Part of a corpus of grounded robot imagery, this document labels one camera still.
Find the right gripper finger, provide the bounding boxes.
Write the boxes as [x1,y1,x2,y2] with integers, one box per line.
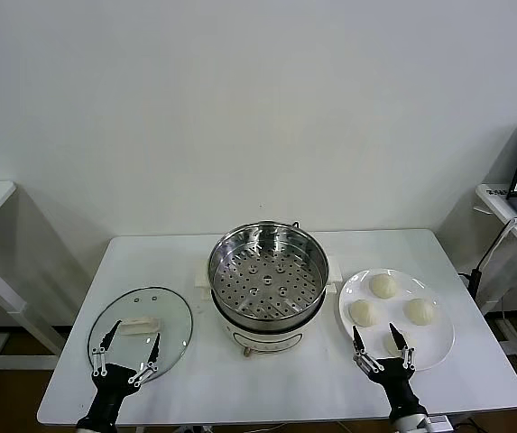
[351,324,384,374]
[388,322,418,372]

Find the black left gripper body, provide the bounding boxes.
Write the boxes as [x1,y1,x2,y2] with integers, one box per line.
[76,363,140,428]

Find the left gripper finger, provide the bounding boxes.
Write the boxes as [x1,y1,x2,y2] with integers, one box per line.
[90,319,123,377]
[129,332,162,388]

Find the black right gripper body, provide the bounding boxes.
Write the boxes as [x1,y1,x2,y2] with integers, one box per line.
[365,357,427,421]

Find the white steamed baozi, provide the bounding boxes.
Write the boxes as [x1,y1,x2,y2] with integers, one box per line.
[383,329,411,357]
[403,297,439,326]
[349,299,381,327]
[369,272,399,299]

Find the glass pot lid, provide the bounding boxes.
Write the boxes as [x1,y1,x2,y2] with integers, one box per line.
[87,284,195,387]

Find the stainless steel steamer basket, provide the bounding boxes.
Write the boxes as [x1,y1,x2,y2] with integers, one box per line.
[207,220,331,333]

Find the white round plate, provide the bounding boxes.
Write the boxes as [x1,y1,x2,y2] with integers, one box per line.
[337,268,457,372]

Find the white electric cooker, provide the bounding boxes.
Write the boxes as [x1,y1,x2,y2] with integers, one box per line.
[193,254,343,360]

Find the white side table with laptop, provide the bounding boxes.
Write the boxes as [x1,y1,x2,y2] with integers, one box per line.
[474,182,517,380]

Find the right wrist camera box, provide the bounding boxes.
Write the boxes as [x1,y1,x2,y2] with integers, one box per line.
[422,415,452,432]

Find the white cable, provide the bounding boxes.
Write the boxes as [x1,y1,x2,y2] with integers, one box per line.
[476,216,517,272]

